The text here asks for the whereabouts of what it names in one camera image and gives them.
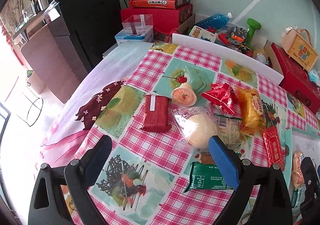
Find orange barcode bread packet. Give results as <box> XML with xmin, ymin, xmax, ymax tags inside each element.
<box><xmin>291</xmin><ymin>151</ymin><xmax>304</xmax><ymax>189</ymax></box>

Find black cabinet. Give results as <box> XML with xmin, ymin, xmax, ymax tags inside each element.
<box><xmin>48</xmin><ymin>0</ymin><xmax>122</xmax><ymax>81</ymax></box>

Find large red gift box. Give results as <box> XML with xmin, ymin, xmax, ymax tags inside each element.
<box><xmin>271</xmin><ymin>43</ymin><xmax>320</xmax><ymax>114</ymax></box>

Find green snack packet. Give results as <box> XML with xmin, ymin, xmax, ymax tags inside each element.
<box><xmin>184</xmin><ymin>162</ymin><xmax>233</xmax><ymax>192</ymax></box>

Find stacked red orange boxes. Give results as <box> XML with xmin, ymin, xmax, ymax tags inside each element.
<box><xmin>120</xmin><ymin>0</ymin><xmax>193</xmax><ymax>35</ymax></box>

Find checkered picture tablecloth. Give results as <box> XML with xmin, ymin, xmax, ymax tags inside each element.
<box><xmin>39</xmin><ymin>42</ymin><xmax>319</xmax><ymax>224</ymax></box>

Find shiny red crinkled packet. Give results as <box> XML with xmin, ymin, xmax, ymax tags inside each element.
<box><xmin>201</xmin><ymin>83</ymin><xmax>238</xmax><ymax>116</ymax></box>

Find yellow wooden sign box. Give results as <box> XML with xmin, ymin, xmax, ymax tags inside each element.
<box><xmin>280</xmin><ymin>27</ymin><xmax>318</xmax><ymax>72</ymax></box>

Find green dumbbell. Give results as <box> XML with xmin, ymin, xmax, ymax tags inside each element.
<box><xmin>246</xmin><ymin>18</ymin><xmax>261</xmax><ymax>49</ymax></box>

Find small clear bottle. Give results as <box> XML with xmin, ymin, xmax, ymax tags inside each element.
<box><xmin>253</xmin><ymin>48</ymin><xmax>268</xmax><ymax>64</ymax></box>

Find round biscuit clear packet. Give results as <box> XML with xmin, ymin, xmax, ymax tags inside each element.
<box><xmin>215</xmin><ymin>116</ymin><xmax>242</xmax><ymax>150</ymax></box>

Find clear plastic box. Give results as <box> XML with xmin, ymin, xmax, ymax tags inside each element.
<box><xmin>122</xmin><ymin>14</ymin><xmax>153</xmax><ymax>35</ymax></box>

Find yellow card game box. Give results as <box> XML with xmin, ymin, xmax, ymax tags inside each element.
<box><xmin>189</xmin><ymin>25</ymin><xmax>217</xmax><ymax>43</ymax></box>

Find blue white tissue box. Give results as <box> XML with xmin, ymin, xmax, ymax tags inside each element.
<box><xmin>114</xmin><ymin>25</ymin><xmax>153</xmax><ymax>45</ymax></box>

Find yellow cake snack packet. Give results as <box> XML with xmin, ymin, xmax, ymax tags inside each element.
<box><xmin>236</xmin><ymin>87</ymin><xmax>266</xmax><ymax>135</ymax></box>

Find toy pile in box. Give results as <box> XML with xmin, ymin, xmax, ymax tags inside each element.
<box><xmin>207</xmin><ymin>26</ymin><xmax>253</xmax><ymax>57</ymax></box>

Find blue water bottle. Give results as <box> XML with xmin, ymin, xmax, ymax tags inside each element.
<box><xmin>195</xmin><ymin>12</ymin><xmax>233</xmax><ymax>30</ymax></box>

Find pale blue wipes pack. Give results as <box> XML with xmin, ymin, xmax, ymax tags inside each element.
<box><xmin>308</xmin><ymin>68</ymin><xmax>320</xmax><ymax>87</ymax></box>

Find red gold packet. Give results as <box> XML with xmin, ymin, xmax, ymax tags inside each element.
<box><xmin>263</xmin><ymin>126</ymin><xmax>285</xmax><ymax>171</ymax></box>

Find dark red block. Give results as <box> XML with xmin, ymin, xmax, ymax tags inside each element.
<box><xmin>140</xmin><ymin>94</ymin><xmax>172</xmax><ymax>133</ymax></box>

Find clear bag round bun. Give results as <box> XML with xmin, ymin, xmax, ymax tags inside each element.
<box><xmin>171</xmin><ymin>106</ymin><xmax>219</xmax><ymax>151</ymax></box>

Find orange lid jelly cup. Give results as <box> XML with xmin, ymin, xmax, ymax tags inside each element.
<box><xmin>171</xmin><ymin>83</ymin><xmax>197</xmax><ymax>107</ymax></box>

